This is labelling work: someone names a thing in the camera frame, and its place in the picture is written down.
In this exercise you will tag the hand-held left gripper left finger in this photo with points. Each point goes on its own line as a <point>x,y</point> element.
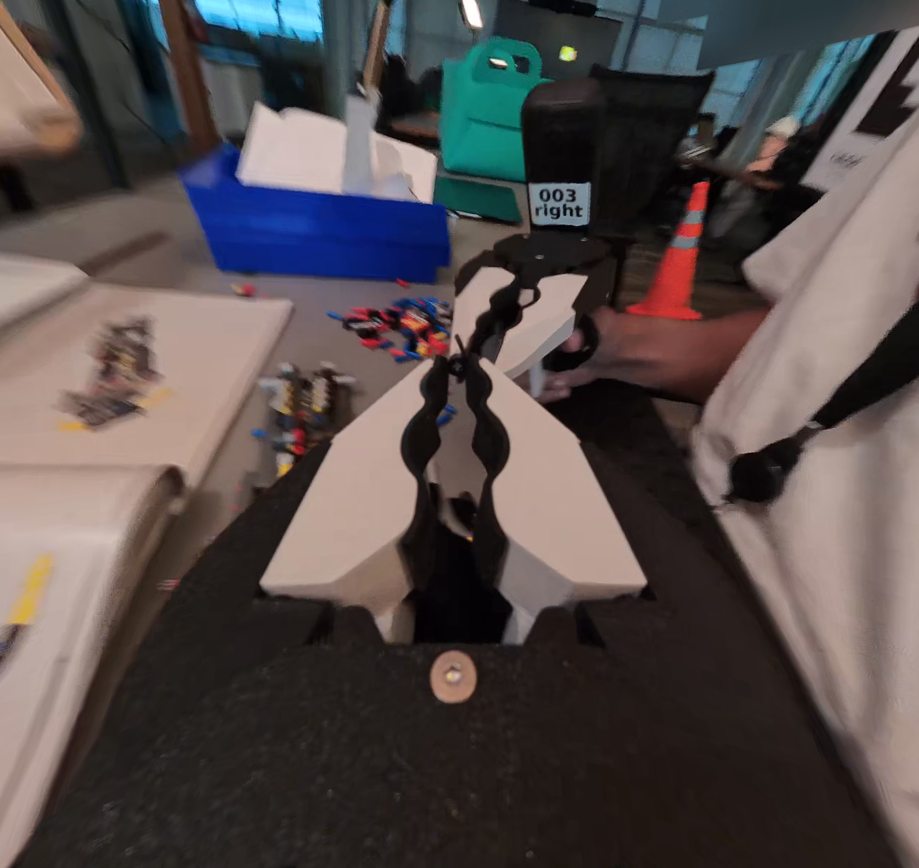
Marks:
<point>337,516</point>

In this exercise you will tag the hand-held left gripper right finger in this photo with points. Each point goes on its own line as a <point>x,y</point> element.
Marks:
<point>567,516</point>

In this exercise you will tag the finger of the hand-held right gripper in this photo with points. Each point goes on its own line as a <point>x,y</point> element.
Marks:
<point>553,315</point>
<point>470,301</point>

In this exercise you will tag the pile of small lego pins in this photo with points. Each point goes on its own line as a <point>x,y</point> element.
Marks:
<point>402,322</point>

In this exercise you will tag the lego car chassis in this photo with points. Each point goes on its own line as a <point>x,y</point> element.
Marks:
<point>309,408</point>

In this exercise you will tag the white instruction booklet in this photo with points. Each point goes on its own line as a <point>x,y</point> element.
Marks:
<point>201,351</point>

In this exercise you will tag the person's right hand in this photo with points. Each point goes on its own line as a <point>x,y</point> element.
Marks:
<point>632,351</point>

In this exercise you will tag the teal bag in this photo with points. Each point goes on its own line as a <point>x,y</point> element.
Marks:
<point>488,121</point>

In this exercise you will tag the orange traffic cone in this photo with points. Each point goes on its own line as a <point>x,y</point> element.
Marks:
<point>678,265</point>

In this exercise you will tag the blue plastic bin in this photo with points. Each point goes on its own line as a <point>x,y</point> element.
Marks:
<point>309,236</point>

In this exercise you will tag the white foam sheets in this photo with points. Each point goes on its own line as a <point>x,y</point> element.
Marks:
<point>287,150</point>

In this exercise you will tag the white cloth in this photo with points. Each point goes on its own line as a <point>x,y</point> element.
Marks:
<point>847,559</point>

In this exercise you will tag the wooden stand board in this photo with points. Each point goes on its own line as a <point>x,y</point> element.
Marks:
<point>36,114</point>

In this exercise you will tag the brown wooden post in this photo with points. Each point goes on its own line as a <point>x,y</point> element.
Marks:
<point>179,50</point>

